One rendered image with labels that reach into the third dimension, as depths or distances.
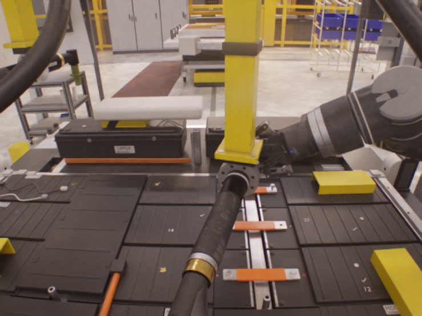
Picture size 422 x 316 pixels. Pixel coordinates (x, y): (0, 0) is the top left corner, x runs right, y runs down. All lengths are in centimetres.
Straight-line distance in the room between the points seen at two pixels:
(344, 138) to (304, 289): 30
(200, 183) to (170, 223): 18
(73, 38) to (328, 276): 299
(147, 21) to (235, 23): 909
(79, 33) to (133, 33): 657
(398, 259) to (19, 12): 100
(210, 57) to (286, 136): 464
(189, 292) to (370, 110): 42
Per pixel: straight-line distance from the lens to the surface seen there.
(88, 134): 100
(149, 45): 962
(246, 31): 48
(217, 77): 540
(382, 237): 76
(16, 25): 85
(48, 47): 42
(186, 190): 81
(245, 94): 50
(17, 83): 41
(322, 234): 71
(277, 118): 103
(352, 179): 87
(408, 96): 57
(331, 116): 57
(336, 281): 63
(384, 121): 57
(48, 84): 353
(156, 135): 92
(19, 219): 87
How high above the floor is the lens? 148
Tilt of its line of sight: 30 degrees down
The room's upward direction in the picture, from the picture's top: 1 degrees counter-clockwise
